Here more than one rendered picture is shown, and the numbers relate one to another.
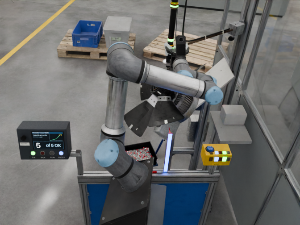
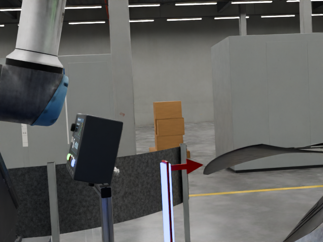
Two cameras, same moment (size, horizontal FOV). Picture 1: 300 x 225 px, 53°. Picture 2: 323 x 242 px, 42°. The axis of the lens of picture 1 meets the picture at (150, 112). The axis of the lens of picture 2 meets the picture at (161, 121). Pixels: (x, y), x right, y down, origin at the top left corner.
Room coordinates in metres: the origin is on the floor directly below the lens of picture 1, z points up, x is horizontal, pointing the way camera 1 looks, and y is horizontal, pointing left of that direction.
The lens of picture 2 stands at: (1.15, -0.75, 1.29)
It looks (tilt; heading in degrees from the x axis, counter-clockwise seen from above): 3 degrees down; 79
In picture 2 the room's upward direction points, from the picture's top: 3 degrees counter-clockwise
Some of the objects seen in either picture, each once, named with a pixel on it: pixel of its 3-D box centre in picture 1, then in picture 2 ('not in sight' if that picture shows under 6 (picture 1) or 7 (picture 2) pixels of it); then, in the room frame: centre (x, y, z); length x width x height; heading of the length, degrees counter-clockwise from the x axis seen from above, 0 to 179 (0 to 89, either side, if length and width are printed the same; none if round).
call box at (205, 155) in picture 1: (215, 155); not in sight; (1.30, -0.42, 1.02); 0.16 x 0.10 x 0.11; 96
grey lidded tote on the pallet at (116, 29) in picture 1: (118, 32); not in sight; (4.68, 0.62, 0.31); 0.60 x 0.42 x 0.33; 1
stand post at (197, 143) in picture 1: (196, 149); not in sight; (1.80, -0.41, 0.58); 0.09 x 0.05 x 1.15; 6
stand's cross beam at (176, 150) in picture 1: (182, 150); not in sight; (1.78, -0.30, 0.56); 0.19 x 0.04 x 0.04; 96
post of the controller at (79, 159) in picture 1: (79, 162); (106, 221); (1.22, 0.40, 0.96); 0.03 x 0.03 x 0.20; 6
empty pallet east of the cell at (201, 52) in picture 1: (187, 49); not in sight; (4.71, -0.56, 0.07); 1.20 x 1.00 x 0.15; 68
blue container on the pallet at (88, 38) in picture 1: (88, 33); not in sight; (4.68, 1.12, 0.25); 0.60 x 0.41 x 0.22; 1
